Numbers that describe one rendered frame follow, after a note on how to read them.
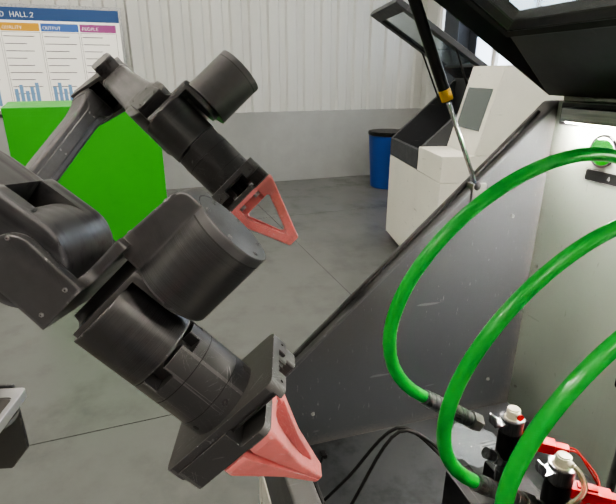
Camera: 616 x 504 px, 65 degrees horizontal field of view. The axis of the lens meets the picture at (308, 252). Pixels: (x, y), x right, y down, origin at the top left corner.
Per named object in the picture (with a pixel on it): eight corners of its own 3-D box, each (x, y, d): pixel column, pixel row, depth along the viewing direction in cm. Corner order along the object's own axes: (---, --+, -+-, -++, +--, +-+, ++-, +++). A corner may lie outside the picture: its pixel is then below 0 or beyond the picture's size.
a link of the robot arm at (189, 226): (49, 236, 36) (-33, 264, 27) (152, 125, 34) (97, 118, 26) (168, 345, 38) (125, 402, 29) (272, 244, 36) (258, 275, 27)
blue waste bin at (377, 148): (359, 183, 706) (361, 129, 680) (395, 180, 725) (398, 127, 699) (378, 192, 653) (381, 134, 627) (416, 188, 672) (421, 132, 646)
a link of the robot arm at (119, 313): (80, 306, 35) (46, 346, 29) (144, 241, 33) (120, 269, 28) (156, 364, 36) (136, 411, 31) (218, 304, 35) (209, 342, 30)
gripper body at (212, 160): (263, 173, 61) (220, 130, 60) (263, 168, 51) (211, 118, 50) (227, 209, 62) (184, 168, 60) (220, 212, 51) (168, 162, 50)
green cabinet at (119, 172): (153, 243, 455) (136, 98, 410) (175, 274, 383) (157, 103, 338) (40, 260, 413) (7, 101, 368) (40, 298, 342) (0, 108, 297)
